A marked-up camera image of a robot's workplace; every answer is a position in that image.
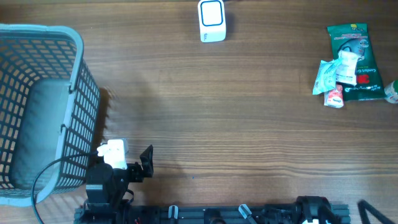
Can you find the green lid jar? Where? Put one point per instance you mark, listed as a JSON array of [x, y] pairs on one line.
[[391, 91]]

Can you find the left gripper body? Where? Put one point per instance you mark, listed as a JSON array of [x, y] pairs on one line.
[[134, 173]]

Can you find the white barcode scanner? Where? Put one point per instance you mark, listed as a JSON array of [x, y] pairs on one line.
[[212, 21]]

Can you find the white carton box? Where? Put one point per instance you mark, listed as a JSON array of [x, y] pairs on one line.
[[346, 72]]

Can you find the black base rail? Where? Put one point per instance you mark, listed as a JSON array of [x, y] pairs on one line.
[[160, 215]]

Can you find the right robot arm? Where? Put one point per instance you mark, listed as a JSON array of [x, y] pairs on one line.
[[319, 208]]

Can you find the green 3M gloves package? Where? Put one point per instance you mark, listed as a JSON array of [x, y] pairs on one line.
[[355, 38]]

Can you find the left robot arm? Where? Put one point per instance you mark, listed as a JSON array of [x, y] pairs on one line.
[[106, 187]]

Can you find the mint wet wipes pack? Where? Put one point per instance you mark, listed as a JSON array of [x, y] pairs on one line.
[[326, 76]]

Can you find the grey plastic basket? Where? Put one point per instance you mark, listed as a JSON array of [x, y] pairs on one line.
[[49, 107]]

